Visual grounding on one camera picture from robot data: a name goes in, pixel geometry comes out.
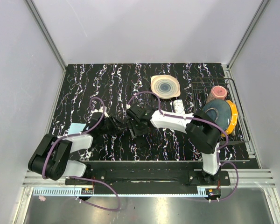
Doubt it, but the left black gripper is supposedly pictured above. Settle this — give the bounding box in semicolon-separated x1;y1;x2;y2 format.
98;114;127;136

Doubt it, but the white geometric glasses case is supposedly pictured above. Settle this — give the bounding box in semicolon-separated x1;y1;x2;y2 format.
173;99;185;115

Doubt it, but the black rectangular glasses case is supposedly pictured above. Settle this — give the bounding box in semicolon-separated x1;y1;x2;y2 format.
129;126;147;147

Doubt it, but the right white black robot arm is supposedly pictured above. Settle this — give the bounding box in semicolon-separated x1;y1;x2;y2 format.
126;105;221;185

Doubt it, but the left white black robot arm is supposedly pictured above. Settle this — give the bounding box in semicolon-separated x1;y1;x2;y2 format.
28;110;127;185

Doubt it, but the beige plate with blue rings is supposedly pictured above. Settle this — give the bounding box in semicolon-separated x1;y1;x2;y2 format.
150;75;181;99

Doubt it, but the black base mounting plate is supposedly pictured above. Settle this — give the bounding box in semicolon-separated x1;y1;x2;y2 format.
64;160;231;187

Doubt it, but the dark blue bowl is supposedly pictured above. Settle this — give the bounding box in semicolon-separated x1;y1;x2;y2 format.
202;99;231;131

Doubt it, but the pink cup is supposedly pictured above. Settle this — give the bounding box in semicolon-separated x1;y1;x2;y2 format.
209;85;228;100

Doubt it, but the yellow bowl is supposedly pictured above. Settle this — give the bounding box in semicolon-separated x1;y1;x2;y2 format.
218;100;238;135

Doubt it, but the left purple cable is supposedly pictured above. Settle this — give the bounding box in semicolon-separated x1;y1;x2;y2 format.
41;97;121;212

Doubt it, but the black wire dish rack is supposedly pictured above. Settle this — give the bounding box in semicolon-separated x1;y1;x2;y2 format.
191;77;250;144

